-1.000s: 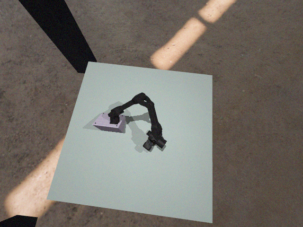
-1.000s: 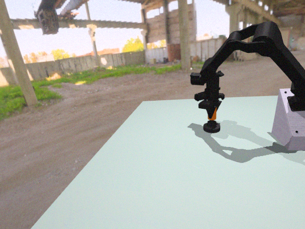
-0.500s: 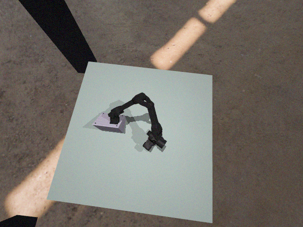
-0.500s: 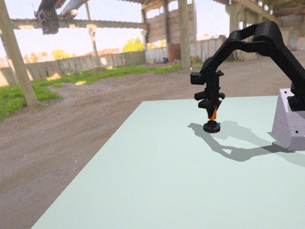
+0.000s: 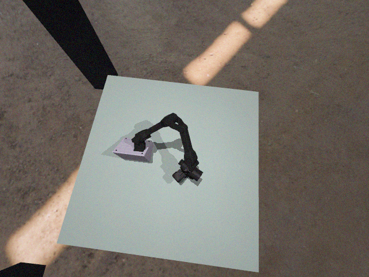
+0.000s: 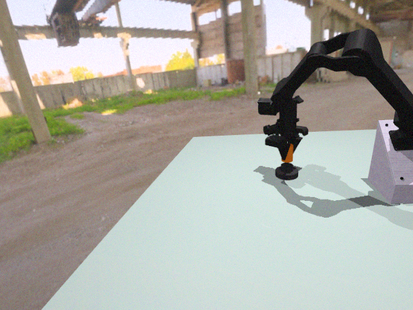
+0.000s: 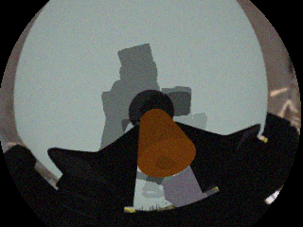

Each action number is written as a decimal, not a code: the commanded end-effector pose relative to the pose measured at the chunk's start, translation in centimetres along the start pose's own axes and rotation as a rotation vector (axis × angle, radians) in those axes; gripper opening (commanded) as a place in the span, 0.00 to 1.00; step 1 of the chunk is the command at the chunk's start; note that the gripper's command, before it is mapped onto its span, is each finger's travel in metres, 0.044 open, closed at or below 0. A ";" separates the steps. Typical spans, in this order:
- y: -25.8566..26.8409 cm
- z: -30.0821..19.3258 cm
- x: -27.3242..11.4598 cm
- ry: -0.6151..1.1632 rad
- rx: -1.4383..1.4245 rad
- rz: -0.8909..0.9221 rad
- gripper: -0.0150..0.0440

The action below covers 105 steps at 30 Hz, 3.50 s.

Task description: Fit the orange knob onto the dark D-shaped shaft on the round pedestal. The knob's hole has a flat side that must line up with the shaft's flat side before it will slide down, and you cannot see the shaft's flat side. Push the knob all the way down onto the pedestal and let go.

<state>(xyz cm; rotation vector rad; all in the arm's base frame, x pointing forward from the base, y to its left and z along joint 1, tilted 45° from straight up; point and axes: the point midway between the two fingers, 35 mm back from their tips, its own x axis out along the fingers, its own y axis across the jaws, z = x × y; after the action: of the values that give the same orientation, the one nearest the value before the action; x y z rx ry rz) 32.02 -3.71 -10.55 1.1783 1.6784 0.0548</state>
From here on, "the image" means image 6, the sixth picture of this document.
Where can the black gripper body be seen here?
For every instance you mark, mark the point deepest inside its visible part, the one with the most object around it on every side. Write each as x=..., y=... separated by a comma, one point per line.
x=287, y=129

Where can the dark grey round pedestal with short shaft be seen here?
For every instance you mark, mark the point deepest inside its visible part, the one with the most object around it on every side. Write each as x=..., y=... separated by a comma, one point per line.
x=286, y=172

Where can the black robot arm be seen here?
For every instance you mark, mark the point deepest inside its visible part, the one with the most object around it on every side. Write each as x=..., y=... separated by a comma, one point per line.
x=362, y=56

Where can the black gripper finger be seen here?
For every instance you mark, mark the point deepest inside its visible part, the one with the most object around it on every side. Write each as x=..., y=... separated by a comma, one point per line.
x=284, y=151
x=295, y=142

